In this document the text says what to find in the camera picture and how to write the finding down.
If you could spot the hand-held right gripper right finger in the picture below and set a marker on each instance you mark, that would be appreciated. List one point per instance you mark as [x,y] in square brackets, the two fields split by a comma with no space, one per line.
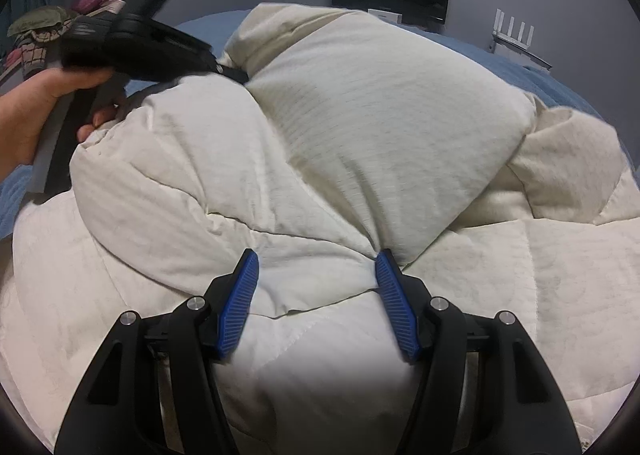
[397,305]

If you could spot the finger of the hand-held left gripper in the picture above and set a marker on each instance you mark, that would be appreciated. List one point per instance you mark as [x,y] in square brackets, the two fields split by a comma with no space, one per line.
[232,72]

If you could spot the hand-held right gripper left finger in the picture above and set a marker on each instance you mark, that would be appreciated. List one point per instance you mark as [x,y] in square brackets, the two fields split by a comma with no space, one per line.
[239,305]

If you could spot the cream hooded puffer jacket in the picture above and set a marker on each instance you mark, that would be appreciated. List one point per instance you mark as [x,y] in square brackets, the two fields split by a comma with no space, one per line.
[375,110]

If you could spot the pile of clothes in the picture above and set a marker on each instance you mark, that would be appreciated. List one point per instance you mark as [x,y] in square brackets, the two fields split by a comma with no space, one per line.
[35,42]

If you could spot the person's left hand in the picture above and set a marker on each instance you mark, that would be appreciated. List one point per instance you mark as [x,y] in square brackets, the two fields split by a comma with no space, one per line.
[25,115]

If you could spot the small white box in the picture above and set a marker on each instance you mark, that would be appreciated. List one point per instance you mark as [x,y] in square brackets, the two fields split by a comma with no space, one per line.
[386,15]

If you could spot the blue fleece blanket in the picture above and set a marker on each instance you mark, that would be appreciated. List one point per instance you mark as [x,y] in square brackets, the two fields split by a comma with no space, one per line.
[550,85]

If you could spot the white router with antennas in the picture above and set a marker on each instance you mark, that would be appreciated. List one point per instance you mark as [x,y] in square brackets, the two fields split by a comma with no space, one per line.
[515,47]

